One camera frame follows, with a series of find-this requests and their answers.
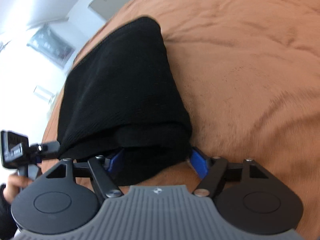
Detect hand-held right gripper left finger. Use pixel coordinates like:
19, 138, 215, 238
46, 149, 125, 199

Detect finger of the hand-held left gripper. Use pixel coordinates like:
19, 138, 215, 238
30, 141, 61, 161

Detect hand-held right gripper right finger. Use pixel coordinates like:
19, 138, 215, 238
189, 147, 272, 197

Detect black pants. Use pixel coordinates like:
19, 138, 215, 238
57, 17, 193, 187

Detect person's left hand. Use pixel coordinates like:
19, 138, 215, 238
4, 174, 33, 204

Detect clear chair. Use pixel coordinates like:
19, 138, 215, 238
33, 85, 55, 103

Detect brown blanket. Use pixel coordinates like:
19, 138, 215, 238
41, 0, 320, 230

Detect grey framed wall picture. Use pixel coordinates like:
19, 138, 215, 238
26, 26, 76, 68

